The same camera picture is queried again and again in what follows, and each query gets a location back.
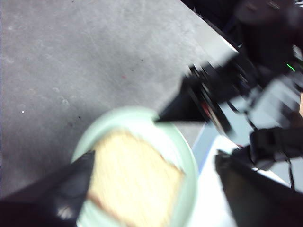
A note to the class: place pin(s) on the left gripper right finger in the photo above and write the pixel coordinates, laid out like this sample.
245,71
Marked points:
260,203

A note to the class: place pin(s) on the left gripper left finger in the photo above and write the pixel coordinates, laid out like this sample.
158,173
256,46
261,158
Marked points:
47,198

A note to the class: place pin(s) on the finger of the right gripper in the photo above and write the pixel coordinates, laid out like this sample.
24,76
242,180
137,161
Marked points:
184,108

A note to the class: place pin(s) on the pale green round plate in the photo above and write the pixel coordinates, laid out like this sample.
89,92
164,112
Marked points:
187,175

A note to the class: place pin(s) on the square toast slice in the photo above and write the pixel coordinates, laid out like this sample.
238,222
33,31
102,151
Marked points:
135,175

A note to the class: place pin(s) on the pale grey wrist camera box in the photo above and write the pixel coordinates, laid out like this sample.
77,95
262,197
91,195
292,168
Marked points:
274,101

